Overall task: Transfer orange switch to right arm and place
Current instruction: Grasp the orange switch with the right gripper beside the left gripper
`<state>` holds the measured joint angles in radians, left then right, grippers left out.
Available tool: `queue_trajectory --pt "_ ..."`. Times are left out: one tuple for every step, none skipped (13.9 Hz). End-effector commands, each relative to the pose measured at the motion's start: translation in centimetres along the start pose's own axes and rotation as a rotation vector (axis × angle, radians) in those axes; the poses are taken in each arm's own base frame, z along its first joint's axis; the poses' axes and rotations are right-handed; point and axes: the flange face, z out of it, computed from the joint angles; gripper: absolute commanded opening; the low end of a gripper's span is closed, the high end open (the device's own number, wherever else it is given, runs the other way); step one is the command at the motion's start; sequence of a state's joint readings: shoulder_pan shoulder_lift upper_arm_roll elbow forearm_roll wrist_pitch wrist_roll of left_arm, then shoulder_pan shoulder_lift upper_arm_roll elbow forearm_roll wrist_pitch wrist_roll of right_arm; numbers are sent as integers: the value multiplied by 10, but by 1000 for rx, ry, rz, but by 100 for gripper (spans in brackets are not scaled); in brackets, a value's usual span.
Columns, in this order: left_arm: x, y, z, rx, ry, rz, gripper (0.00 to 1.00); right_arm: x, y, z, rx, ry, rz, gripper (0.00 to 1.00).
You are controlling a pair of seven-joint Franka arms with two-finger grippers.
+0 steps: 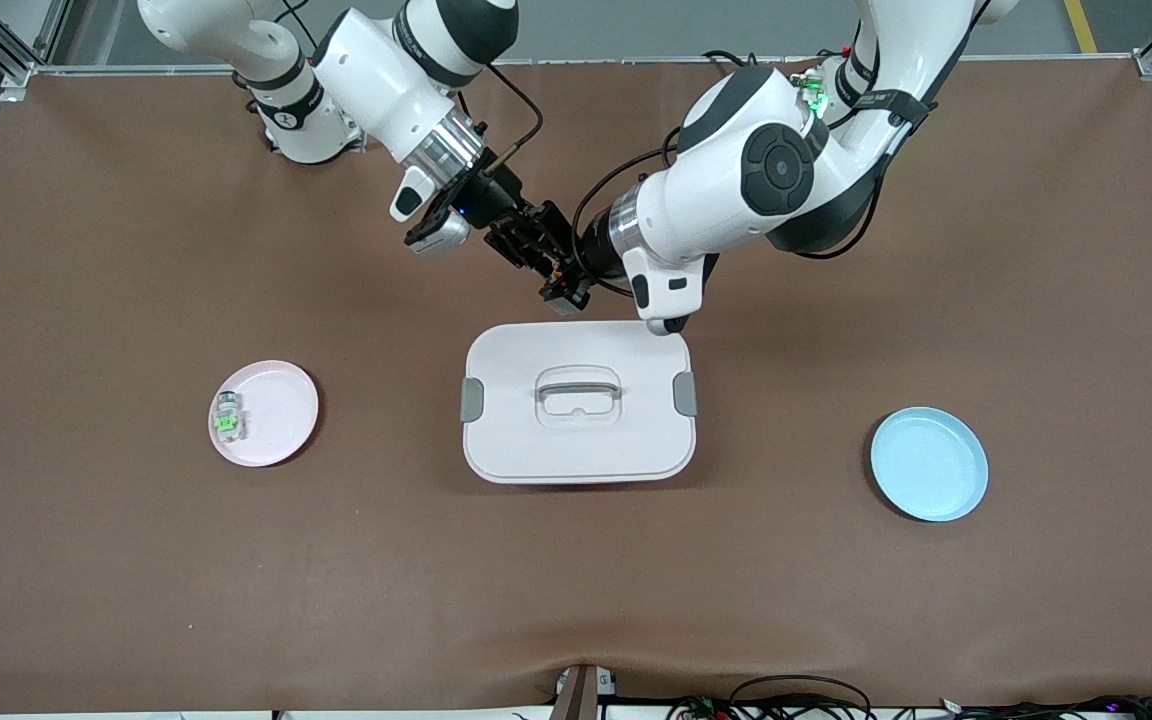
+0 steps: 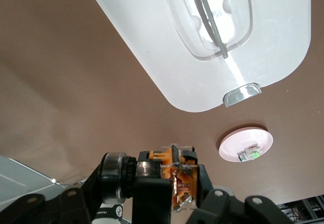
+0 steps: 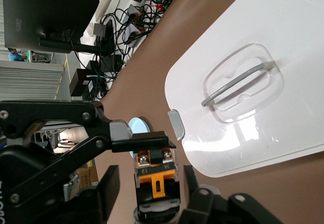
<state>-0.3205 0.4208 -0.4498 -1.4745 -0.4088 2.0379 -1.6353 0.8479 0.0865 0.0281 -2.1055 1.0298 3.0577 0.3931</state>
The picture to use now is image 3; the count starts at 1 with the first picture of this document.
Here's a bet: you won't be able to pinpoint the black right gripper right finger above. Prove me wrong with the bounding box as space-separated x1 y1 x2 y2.
178 165 282 224

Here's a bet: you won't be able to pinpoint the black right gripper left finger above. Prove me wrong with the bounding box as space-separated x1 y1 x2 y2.
60 165 120 224

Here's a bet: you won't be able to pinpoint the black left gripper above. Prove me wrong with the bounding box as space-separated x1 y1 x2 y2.
0 142 79 224

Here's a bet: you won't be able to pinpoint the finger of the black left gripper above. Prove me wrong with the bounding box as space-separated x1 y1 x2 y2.
0 99 177 208

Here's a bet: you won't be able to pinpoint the orange and black switch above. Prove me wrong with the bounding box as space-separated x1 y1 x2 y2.
133 147 182 224

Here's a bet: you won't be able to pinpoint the light blue round plate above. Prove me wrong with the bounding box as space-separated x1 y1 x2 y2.
128 117 153 159

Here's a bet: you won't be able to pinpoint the brown cardboard box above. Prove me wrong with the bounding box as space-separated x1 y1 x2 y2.
75 158 100 190

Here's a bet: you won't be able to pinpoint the white slatted shutter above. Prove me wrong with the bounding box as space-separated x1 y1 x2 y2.
0 65 65 101

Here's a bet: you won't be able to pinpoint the black power adapter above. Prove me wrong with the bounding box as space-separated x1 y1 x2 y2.
87 54 123 74

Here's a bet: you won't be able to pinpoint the dark box with white label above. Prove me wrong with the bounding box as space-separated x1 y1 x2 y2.
69 67 98 98

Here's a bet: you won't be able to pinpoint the person in blue shirt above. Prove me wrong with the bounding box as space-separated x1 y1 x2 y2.
7 47 26 62

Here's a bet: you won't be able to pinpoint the grey power adapter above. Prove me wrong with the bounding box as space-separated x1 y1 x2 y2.
93 23 107 36

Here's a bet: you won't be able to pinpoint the grey hub with red plugs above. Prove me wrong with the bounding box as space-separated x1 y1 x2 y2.
125 4 147 23

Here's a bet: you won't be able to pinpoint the black computer monitor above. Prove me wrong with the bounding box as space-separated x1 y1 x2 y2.
2 0 115 56

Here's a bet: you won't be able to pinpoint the white lidded storage box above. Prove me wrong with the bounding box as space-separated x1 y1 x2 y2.
164 0 324 178

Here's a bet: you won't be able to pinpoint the tangled black desk cables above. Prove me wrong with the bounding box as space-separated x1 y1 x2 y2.
95 2 163 100

